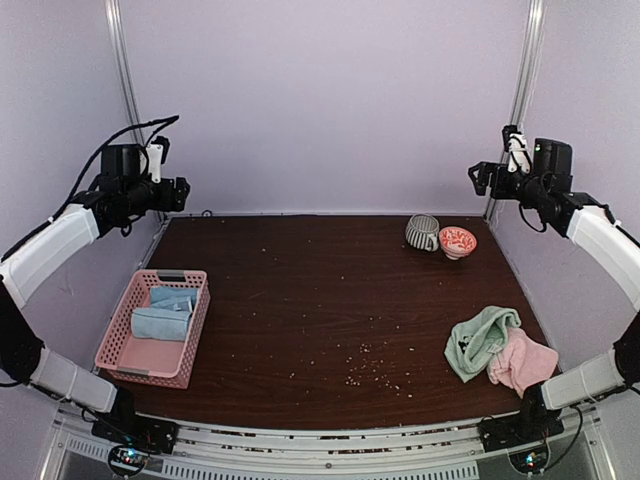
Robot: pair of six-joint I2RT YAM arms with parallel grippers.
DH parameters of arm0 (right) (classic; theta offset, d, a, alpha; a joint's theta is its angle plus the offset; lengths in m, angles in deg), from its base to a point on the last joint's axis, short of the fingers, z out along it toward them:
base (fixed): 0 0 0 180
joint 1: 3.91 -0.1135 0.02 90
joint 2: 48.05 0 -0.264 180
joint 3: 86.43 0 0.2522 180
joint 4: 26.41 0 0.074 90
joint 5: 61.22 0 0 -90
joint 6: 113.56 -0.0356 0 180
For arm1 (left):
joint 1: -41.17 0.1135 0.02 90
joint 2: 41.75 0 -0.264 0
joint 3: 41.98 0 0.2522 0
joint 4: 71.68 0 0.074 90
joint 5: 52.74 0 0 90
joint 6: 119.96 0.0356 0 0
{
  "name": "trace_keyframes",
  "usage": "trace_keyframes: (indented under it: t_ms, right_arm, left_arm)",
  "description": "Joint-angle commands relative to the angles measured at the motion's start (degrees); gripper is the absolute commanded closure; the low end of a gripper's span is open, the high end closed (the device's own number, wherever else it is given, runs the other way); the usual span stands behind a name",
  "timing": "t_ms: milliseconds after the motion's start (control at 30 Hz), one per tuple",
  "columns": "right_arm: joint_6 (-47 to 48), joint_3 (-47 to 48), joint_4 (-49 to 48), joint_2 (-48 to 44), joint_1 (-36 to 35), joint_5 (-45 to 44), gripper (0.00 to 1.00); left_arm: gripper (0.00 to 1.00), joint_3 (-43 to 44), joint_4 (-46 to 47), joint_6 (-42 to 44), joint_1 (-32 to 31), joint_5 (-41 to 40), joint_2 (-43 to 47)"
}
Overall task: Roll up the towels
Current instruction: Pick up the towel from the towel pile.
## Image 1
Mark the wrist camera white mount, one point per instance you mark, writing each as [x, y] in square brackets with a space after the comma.
[157, 152]
[515, 146]

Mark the pink towel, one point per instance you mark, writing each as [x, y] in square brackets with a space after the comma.
[522, 363]

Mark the red patterned bowl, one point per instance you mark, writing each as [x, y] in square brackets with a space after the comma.
[457, 242]

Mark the front aluminium rail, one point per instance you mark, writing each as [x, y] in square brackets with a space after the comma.
[451, 450]

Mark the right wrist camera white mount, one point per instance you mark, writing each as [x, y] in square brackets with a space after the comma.
[515, 146]

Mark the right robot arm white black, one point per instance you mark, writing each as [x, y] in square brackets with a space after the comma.
[540, 179]

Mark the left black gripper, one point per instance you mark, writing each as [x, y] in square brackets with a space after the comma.
[173, 197]

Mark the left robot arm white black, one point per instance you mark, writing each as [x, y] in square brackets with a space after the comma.
[128, 186]

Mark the rolled blue towel front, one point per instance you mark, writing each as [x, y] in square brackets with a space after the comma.
[160, 324]

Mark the pink plastic basket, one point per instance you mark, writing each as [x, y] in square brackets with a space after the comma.
[153, 362]

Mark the right aluminium frame post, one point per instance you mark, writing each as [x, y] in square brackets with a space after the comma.
[529, 63]

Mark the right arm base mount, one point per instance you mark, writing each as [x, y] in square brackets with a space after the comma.
[520, 437]

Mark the striped grey mug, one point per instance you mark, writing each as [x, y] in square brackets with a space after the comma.
[422, 232]

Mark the left aluminium frame post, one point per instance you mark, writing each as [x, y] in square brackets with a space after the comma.
[118, 43]

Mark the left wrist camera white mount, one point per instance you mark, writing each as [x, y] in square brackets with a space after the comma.
[157, 152]

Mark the blue towel back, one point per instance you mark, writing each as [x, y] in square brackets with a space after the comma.
[173, 298]

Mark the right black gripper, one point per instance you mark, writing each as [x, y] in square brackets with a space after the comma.
[481, 184]

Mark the aluminium frame post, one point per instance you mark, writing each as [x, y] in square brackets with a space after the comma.
[118, 43]
[529, 63]

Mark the green panda towel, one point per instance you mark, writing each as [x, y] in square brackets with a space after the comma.
[473, 343]

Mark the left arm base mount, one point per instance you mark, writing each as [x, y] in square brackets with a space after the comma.
[132, 452]

